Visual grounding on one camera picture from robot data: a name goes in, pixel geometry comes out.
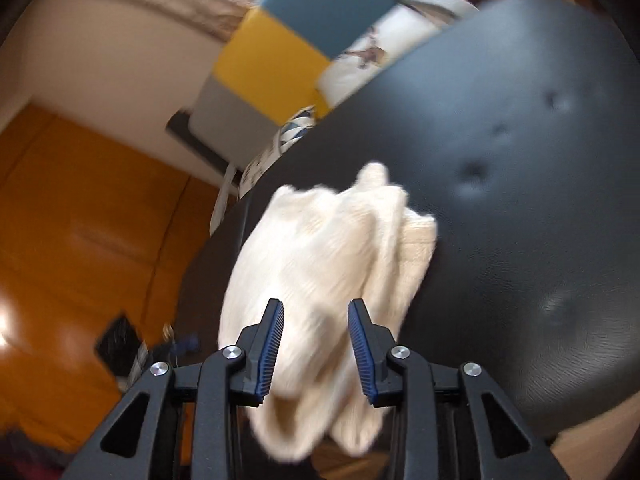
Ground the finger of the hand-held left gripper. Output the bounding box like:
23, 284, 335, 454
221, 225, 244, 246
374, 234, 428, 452
150, 334, 201, 367

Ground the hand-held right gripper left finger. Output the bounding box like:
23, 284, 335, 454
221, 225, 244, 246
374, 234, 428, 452
60, 297, 286, 480

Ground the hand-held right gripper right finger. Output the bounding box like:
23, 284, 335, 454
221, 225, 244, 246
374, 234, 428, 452
347, 298, 571, 480

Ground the cream knit sweater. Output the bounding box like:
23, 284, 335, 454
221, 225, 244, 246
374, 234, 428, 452
217, 161, 440, 463

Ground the person's dark clothing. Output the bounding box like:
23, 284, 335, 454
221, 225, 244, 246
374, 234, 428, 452
0, 425, 73, 480

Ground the geometric print pillow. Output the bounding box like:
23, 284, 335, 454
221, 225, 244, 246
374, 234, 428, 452
239, 105, 318, 198

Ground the black leather ottoman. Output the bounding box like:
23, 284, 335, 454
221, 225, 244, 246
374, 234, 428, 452
180, 0, 640, 441

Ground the white deer print pillow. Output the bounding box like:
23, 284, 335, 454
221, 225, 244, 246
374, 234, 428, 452
317, 0, 481, 108

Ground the grey yellow blue padded panel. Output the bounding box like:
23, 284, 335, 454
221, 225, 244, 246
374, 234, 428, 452
192, 0, 401, 153

